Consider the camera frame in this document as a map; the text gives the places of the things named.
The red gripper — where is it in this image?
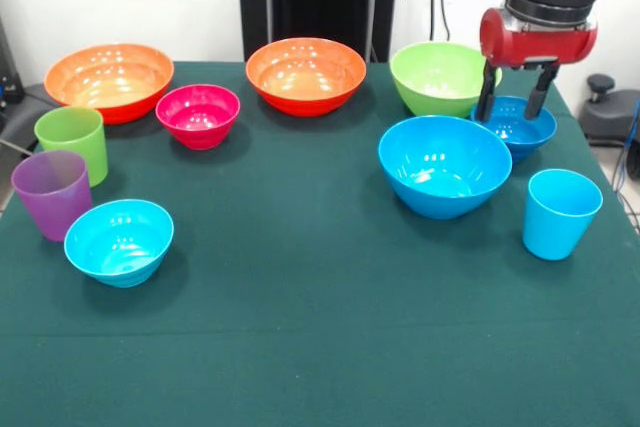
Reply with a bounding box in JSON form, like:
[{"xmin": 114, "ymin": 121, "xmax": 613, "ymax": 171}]
[{"xmin": 474, "ymin": 7, "xmax": 599, "ymax": 123}]

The large green bowl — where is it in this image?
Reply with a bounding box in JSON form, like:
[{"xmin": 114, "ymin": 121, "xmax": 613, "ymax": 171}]
[{"xmin": 389, "ymin": 41, "xmax": 503, "ymax": 118}]

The large blue bowl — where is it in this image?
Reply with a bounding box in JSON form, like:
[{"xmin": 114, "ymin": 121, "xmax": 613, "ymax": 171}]
[{"xmin": 377, "ymin": 115, "xmax": 514, "ymax": 221}]

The small dark blue bowl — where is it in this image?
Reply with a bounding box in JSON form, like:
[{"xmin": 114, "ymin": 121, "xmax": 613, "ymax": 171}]
[{"xmin": 469, "ymin": 95, "xmax": 558, "ymax": 164}]

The grey stand foot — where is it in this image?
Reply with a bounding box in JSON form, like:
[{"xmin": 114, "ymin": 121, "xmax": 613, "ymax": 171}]
[
  {"xmin": 582, "ymin": 73, "xmax": 640, "ymax": 148},
  {"xmin": 0, "ymin": 81, "xmax": 61, "ymax": 158}
]

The light blue cup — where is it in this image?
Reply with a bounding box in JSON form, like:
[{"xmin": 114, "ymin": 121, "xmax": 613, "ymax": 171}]
[{"xmin": 522, "ymin": 168, "xmax": 604, "ymax": 262}]

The large orange bowl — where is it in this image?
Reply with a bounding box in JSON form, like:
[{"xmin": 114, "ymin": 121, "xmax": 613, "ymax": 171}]
[
  {"xmin": 43, "ymin": 43, "xmax": 176, "ymax": 125},
  {"xmin": 245, "ymin": 37, "xmax": 368, "ymax": 117}
]

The dark green table cloth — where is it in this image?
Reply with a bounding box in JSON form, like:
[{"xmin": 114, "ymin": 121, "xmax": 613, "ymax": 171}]
[{"xmin": 0, "ymin": 61, "xmax": 640, "ymax": 427}]

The small pink bowl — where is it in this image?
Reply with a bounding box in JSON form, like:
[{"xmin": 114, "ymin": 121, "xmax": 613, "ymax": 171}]
[{"xmin": 155, "ymin": 84, "xmax": 242, "ymax": 151}]

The small light blue bowl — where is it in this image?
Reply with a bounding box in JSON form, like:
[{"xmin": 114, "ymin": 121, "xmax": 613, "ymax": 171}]
[{"xmin": 63, "ymin": 198, "xmax": 175, "ymax": 289}]

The green cup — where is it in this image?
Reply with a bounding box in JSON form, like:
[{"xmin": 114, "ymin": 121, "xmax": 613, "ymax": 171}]
[{"xmin": 33, "ymin": 106, "xmax": 109, "ymax": 188}]

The purple cup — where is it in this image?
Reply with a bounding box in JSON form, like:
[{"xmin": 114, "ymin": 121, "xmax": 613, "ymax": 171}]
[{"xmin": 10, "ymin": 149, "xmax": 94, "ymax": 243}]

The black equipment box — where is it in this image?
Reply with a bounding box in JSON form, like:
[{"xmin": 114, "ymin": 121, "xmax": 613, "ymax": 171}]
[{"xmin": 0, "ymin": 16, "xmax": 25, "ymax": 106}]

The blue cable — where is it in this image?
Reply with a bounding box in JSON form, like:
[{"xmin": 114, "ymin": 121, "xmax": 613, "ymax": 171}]
[{"xmin": 612, "ymin": 96, "xmax": 640, "ymax": 193}]

